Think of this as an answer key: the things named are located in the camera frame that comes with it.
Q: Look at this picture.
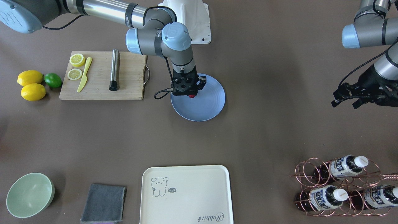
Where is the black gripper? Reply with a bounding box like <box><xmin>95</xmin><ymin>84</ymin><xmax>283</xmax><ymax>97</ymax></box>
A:
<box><xmin>172</xmin><ymin>71</ymin><xmax>207</xmax><ymax>96</ymax></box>

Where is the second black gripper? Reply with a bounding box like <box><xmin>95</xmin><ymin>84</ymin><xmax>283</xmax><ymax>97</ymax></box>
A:
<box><xmin>331</xmin><ymin>65</ymin><xmax>398</xmax><ymax>109</ymax></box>

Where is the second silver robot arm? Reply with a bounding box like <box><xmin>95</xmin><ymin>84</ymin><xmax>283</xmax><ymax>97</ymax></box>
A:
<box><xmin>331</xmin><ymin>0</ymin><xmax>398</xmax><ymax>109</ymax></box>

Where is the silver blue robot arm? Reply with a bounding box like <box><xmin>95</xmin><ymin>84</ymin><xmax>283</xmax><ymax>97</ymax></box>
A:
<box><xmin>0</xmin><ymin>0</ymin><xmax>206</xmax><ymax>98</ymax></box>

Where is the blue round plate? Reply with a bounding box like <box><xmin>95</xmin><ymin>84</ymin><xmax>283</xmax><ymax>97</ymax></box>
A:
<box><xmin>171</xmin><ymin>73</ymin><xmax>225</xmax><ymax>122</ymax></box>

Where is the wooden cutting board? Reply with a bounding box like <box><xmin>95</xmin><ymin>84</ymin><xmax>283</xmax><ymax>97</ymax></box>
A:
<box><xmin>59</xmin><ymin>51</ymin><xmax>148</xmax><ymax>100</ymax></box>

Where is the steel muddler black tip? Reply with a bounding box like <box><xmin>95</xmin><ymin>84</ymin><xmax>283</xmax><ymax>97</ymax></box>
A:
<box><xmin>109</xmin><ymin>49</ymin><xmax>120</xmax><ymax>91</ymax></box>

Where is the back tea bottle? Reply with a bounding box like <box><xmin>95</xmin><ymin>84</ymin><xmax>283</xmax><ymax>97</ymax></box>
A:
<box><xmin>349</xmin><ymin>184</ymin><xmax>398</xmax><ymax>210</ymax></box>
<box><xmin>312</xmin><ymin>155</ymin><xmax>369</xmax><ymax>184</ymax></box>

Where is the yellow plastic knife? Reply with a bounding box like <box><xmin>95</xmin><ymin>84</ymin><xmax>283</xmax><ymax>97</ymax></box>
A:
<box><xmin>77</xmin><ymin>57</ymin><xmax>93</xmax><ymax>92</ymax></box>

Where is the lower lemon half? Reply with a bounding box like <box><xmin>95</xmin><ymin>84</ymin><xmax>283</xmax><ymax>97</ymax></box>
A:
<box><xmin>69</xmin><ymin>53</ymin><xmax>86</xmax><ymax>68</ymax></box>

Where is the upper lemon slice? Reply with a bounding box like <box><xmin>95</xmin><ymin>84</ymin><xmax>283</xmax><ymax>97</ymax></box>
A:
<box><xmin>67</xmin><ymin>68</ymin><xmax>83</xmax><ymax>81</ymax></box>

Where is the cream rabbit tray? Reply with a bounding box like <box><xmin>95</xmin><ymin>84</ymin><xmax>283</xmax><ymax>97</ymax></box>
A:
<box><xmin>140</xmin><ymin>165</ymin><xmax>234</xmax><ymax>224</ymax></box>

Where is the front dark tea bottle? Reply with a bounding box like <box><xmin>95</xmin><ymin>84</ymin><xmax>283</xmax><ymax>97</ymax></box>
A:
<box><xmin>294</xmin><ymin>185</ymin><xmax>349</xmax><ymax>212</ymax></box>

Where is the green lime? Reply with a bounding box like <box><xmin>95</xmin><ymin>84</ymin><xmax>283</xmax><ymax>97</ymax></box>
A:
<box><xmin>44</xmin><ymin>73</ymin><xmax>62</xmax><ymax>88</ymax></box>

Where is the grey folded cloth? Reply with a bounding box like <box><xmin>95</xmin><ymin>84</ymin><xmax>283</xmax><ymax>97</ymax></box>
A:
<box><xmin>81</xmin><ymin>183</ymin><xmax>126</xmax><ymax>224</ymax></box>

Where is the lower whole lemon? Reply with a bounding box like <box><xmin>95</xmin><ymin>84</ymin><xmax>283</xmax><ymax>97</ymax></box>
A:
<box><xmin>21</xmin><ymin>83</ymin><xmax>46</xmax><ymax>101</ymax></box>

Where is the whole lemon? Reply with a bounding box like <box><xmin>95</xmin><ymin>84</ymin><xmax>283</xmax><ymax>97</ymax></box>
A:
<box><xmin>17</xmin><ymin>70</ymin><xmax>44</xmax><ymax>86</ymax></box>
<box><xmin>21</xmin><ymin>83</ymin><xmax>46</xmax><ymax>101</ymax></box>

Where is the upper whole lemon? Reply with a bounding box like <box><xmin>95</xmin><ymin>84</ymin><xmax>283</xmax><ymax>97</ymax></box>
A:
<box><xmin>17</xmin><ymin>70</ymin><xmax>44</xmax><ymax>86</ymax></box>

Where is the light green bowl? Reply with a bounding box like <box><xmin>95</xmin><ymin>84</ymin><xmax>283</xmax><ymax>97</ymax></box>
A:
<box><xmin>6</xmin><ymin>173</ymin><xmax>55</xmax><ymax>218</ymax></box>

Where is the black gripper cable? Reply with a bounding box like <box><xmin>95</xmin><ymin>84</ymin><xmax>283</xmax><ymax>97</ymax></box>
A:
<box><xmin>154</xmin><ymin>56</ymin><xmax>174</xmax><ymax>100</ymax></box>

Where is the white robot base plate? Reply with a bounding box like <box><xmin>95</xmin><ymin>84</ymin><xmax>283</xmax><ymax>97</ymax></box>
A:
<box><xmin>158</xmin><ymin>0</ymin><xmax>212</xmax><ymax>44</ymax></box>

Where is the copper wire bottle rack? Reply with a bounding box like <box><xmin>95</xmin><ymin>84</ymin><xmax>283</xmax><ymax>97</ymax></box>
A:
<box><xmin>291</xmin><ymin>157</ymin><xmax>397</xmax><ymax>217</ymax></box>

